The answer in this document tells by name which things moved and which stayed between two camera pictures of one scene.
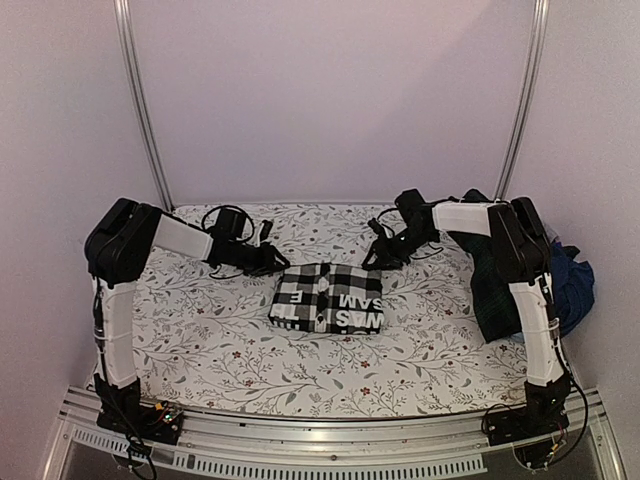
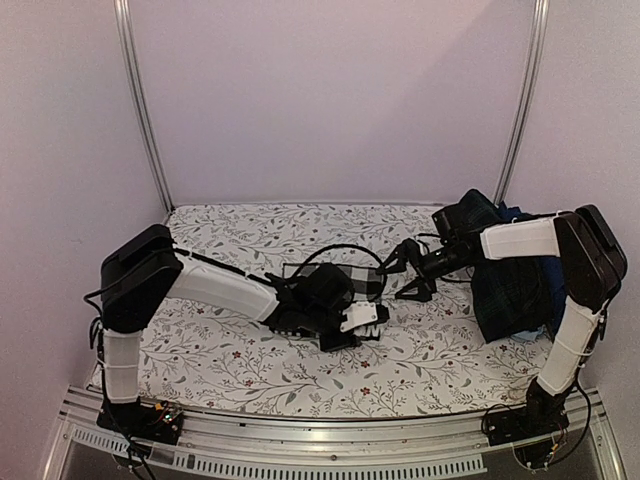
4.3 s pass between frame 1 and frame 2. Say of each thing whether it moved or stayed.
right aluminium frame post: stayed
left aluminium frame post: stayed
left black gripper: moved
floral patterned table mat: stayed
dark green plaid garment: stayed
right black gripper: moved
